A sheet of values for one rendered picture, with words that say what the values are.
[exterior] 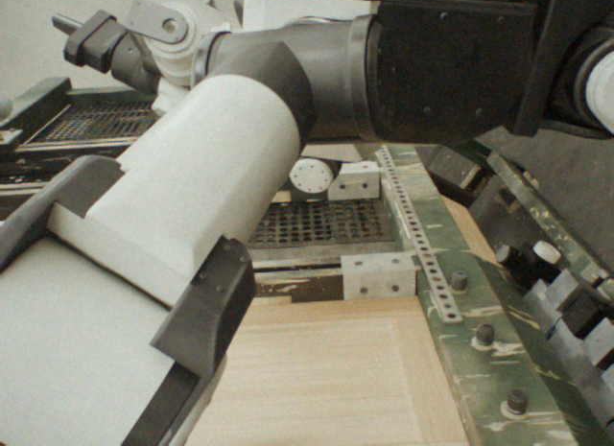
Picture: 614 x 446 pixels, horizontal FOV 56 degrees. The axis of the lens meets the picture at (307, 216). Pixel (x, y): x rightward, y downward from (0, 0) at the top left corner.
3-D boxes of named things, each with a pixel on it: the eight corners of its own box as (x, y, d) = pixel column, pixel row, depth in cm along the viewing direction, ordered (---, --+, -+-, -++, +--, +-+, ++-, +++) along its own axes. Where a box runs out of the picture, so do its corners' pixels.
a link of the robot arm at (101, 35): (106, -6, 100) (166, 26, 99) (108, 36, 108) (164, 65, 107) (59, 35, 93) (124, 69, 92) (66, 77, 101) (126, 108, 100)
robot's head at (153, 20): (213, 35, 70) (153, 15, 70) (207, 8, 62) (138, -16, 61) (197, 83, 70) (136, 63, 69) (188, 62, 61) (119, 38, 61)
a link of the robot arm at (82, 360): (126, 441, 43) (80, 565, 24) (5, 370, 42) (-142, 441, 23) (205, 319, 45) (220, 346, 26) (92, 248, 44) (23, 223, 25)
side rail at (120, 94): (344, 104, 233) (343, 77, 228) (73, 120, 232) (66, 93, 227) (342, 98, 240) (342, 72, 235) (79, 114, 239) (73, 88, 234)
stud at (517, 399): (529, 416, 72) (531, 399, 70) (508, 417, 71) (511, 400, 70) (521, 402, 74) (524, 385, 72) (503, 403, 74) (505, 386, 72)
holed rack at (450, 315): (462, 322, 88) (463, 319, 88) (443, 324, 88) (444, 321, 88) (352, 71, 235) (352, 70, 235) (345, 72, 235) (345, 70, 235)
